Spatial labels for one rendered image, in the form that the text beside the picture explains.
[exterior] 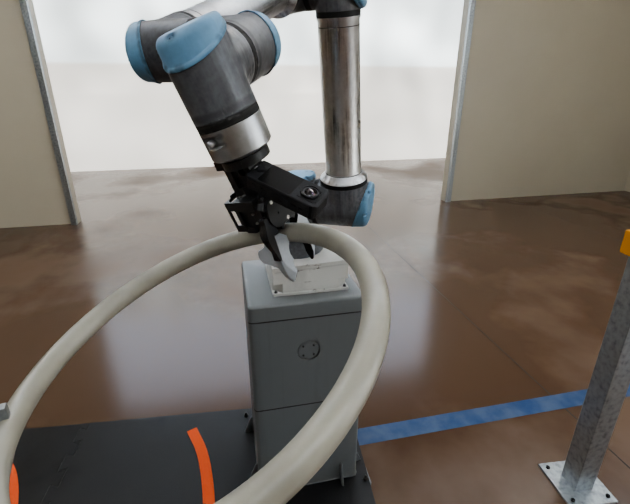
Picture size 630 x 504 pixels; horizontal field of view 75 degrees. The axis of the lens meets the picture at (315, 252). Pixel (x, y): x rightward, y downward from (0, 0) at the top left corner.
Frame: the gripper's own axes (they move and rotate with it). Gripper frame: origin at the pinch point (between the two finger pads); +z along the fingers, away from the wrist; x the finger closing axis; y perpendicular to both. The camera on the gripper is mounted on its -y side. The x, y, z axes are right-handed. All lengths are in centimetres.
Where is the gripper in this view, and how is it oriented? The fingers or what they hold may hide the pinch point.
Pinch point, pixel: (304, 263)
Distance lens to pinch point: 66.6
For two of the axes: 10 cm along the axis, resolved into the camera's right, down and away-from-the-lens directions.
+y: -8.0, -0.4, 6.0
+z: 3.4, 8.0, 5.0
